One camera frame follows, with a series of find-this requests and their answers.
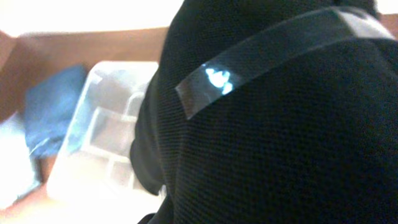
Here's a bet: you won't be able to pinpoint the black garment with tape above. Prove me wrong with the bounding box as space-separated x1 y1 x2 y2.
130 1 397 223

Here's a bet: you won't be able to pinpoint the clear plastic storage bin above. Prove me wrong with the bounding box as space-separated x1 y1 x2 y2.
47 61 165 207

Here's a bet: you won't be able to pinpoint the dark blue folded jeans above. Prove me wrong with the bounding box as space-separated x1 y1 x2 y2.
24 65 87 159

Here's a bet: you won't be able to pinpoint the light blue folded jeans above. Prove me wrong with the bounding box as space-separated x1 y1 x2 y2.
1 112 41 210

